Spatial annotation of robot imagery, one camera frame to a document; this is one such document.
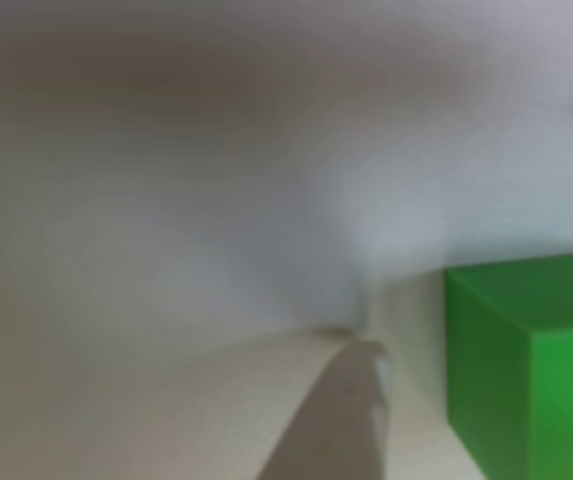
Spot green cube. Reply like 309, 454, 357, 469
443, 248, 573, 480

